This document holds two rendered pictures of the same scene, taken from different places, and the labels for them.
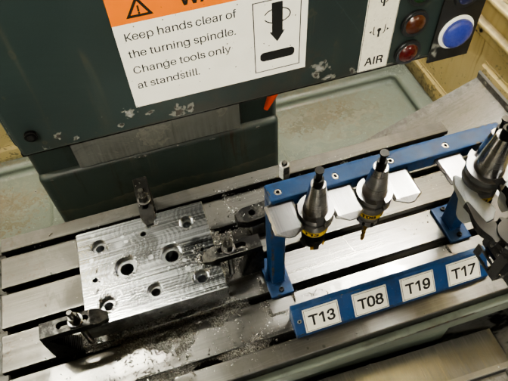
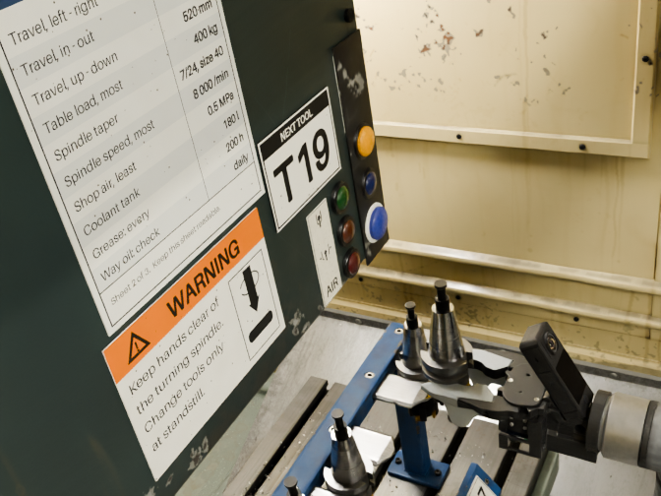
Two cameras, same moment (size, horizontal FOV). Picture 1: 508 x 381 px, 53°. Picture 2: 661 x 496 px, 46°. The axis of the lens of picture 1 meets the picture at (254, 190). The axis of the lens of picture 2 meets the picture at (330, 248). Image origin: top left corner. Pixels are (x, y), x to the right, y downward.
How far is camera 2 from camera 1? 0.23 m
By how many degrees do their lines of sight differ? 36
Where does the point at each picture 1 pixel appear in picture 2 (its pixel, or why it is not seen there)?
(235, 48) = (226, 341)
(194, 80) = (202, 404)
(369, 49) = (325, 277)
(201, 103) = (213, 432)
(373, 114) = not seen: hidden behind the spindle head
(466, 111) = (322, 351)
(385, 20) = (326, 239)
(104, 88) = (120, 474)
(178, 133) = not seen: outside the picture
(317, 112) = not seen: hidden behind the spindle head
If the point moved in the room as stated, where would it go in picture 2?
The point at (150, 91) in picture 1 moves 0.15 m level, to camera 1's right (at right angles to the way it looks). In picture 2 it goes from (165, 448) to (329, 317)
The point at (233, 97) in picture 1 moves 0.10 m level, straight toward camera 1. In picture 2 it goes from (238, 403) to (347, 465)
